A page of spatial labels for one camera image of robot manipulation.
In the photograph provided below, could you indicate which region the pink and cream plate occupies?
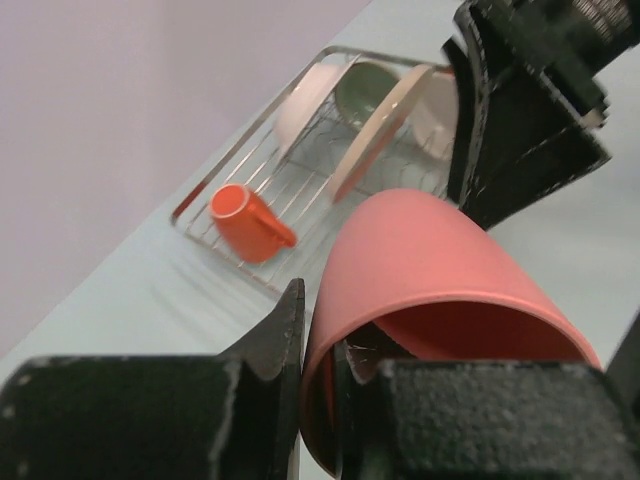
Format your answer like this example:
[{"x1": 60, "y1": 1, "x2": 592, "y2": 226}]
[{"x1": 326, "y1": 64, "x2": 436, "y2": 204}]

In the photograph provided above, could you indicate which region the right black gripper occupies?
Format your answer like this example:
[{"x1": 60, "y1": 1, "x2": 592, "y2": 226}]
[{"x1": 442, "y1": 1, "x2": 639, "y2": 230}]

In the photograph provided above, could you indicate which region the white and orange bowl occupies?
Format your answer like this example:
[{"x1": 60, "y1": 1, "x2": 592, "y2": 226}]
[{"x1": 410, "y1": 72, "x2": 459, "y2": 162}]

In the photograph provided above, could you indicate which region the white fluted plate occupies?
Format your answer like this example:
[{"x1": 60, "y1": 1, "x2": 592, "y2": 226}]
[{"x1": 273, "y1": 63, "x2": 351, "y2": 161}]

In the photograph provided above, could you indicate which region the pink cup orange handle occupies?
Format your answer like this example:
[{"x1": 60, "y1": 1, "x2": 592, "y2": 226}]
[{"x1": 301, "y1": 189, "x2": 599, "y2": 473}]

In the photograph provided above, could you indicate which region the metal wire dish rack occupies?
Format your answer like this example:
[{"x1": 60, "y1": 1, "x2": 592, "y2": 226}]
[{"x1": 170, "y1": 75, "x2": 450, "y2": 305}]

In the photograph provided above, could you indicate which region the cream cup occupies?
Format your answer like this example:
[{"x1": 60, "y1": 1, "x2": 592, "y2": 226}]
[{"x1": 209, "y1": 183, "x2": 297, "y2": 263}]

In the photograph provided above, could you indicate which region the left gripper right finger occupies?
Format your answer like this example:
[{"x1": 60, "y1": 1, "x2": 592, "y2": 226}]
[{"x1": 333, "y1": 343, "x2": 639, "y2": 479}]

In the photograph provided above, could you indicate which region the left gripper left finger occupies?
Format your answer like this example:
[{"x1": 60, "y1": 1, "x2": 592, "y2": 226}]
[{"x1": 1, "y1": 278, "x2": 305, "y2": 479}]

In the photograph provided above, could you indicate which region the green bowl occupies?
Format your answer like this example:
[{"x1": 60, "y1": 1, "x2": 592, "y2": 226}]
[{"x1": 334, "y1": 61, "x2": 399, "y2": 131}]

